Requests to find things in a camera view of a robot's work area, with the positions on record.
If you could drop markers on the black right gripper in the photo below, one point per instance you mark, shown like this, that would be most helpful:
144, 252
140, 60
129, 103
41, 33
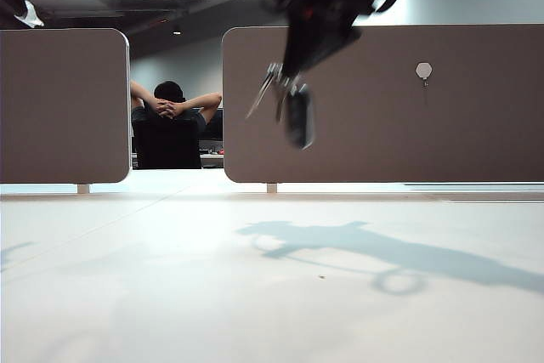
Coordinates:
327, 18

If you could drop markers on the bunch of keys with fob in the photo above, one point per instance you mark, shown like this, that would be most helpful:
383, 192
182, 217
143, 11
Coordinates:
299, 120

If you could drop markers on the brown partition panel with hook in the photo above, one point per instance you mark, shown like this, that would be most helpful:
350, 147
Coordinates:
382, 133

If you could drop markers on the white hexagonal adhesive hook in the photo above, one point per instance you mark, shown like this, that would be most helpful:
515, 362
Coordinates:
423, 69

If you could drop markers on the black computer monitor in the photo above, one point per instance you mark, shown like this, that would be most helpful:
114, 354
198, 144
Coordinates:
218, 125

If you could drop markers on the white panel support foot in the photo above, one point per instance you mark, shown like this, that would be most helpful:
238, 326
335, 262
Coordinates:
272, 188
83, 188

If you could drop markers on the brown plain partition panel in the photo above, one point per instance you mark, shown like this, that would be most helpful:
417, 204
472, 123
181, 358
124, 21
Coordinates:
64, 108

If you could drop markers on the seated person in grey shirt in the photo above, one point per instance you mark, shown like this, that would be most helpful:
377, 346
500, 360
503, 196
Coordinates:
170, 101

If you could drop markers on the black office chair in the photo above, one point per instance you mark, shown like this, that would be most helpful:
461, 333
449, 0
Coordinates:
168, 146

